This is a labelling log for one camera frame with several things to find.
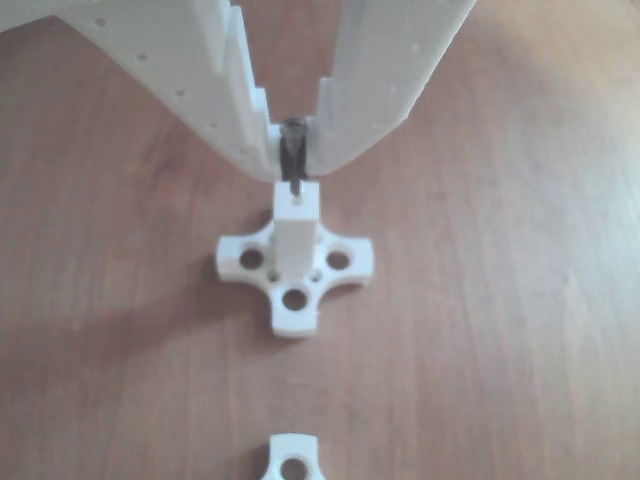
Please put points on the long metal screw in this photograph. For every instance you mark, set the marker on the long metal screw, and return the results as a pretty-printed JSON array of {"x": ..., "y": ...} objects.
[{"x": 296, "y": 188}]

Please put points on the white cross-base post stand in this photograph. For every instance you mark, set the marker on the white cross-base post stand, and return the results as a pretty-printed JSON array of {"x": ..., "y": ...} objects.
[
  {"x": 295, "y": 235},
  {"x": 279, "y": 450}
]

